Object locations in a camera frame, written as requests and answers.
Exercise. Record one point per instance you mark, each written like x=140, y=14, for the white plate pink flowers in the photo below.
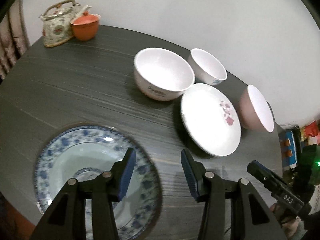
x=210, y=120

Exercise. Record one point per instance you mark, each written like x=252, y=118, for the orange lidded teacup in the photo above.
x=85, y=26

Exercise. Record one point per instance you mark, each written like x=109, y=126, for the white Rabbit bowl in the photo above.
x=161, y=74

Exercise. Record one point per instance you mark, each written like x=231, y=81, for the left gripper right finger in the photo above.
x=251, y=218

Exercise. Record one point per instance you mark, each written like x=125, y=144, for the person's right hand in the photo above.
x=294, y=228

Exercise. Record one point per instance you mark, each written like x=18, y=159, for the blue box orange labels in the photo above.
x=288, y=150

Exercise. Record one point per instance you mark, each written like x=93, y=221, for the pink bowl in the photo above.
x=254, y=111

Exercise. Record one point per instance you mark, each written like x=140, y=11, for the large blue floral plate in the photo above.
x=83, y=152

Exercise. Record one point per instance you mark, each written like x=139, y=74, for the white bowl blue print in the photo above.
x=207, y=68

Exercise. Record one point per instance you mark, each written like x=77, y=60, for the floral ceramic teapot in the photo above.
x=56, y=21

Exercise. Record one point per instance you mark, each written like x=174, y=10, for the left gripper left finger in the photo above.
x=65, y=217

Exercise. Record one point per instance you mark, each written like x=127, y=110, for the beige patterned curtain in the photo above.
x=14, y=40

